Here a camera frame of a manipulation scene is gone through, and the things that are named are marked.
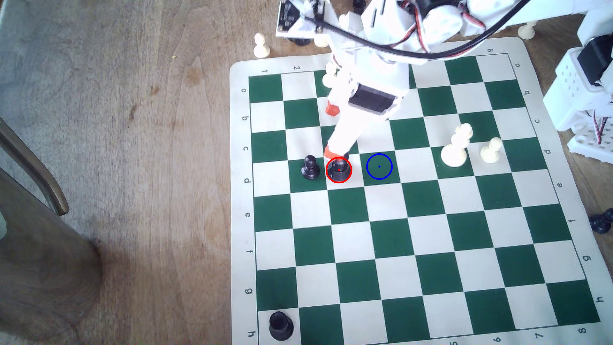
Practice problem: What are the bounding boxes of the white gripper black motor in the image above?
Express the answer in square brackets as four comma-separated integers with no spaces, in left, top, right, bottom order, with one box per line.
[324,48,412,162]

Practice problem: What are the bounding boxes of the black chess rook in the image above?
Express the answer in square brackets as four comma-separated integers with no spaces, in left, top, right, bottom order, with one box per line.
[269,311,294,342]
[328,156,353,184]

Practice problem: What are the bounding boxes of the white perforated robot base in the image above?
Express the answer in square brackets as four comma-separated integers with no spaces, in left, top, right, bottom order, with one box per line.
[566,120,613,165]

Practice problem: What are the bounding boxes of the white chess queen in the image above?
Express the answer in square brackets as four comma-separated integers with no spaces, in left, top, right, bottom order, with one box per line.
[440,123,474,168]

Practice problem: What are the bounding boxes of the green and cream chess mat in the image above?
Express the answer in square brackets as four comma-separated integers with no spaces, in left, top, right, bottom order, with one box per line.
[229,37,613,345]

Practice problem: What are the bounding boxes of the brown wooden chair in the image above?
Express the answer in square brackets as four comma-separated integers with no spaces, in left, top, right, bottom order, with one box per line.
[0,168,104,345]

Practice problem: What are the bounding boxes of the black camera cable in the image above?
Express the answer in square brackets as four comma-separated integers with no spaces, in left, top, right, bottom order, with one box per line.
[299,0,532,60]

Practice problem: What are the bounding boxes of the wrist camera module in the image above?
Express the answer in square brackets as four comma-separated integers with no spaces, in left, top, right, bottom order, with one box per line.
[276,0,331,41]

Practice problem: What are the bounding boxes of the red and white wrist wires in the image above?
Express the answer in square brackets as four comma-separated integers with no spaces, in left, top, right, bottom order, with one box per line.
[407,2,435,51]

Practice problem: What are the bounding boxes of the red and white servo wires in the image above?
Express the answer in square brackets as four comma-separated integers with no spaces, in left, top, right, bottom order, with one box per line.
[591,108,613,144]

